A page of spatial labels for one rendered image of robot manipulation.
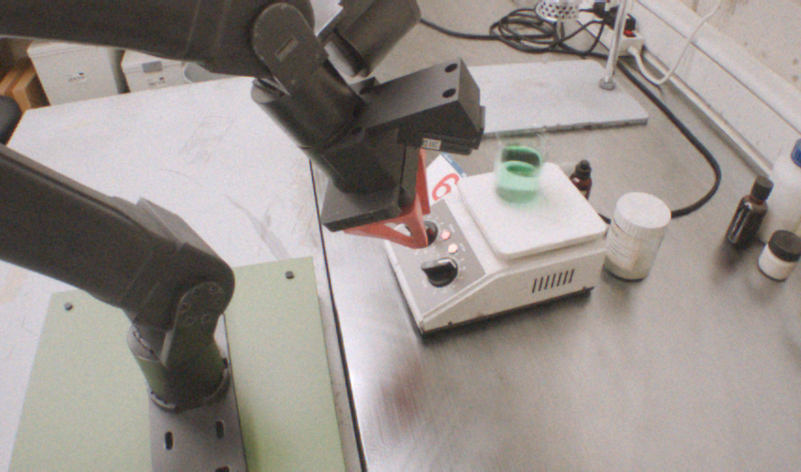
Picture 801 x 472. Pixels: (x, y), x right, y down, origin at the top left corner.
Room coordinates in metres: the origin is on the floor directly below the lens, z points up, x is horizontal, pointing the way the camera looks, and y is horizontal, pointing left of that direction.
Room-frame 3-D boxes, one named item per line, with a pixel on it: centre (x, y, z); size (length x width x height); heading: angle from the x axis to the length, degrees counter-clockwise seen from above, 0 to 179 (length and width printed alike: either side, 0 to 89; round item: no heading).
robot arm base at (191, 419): (0.27, 0.17, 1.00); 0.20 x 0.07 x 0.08; 17
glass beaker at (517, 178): (0.48, -0.12, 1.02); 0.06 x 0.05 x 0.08; 40
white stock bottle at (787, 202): (0.52, -0.48, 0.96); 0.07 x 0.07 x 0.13
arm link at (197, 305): (0.28, 0.17, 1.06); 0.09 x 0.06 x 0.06; 44
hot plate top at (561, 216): (0.46, -0.13, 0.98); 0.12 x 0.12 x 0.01; 17
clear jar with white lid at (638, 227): (0.47, -0.26, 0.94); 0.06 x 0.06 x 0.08
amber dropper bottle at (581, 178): (0.57, -0.22, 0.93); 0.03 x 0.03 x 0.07
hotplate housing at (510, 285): (0.46, -0.11, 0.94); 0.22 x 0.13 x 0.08; 107
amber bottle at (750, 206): (0.51, -0.42, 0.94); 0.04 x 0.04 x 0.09
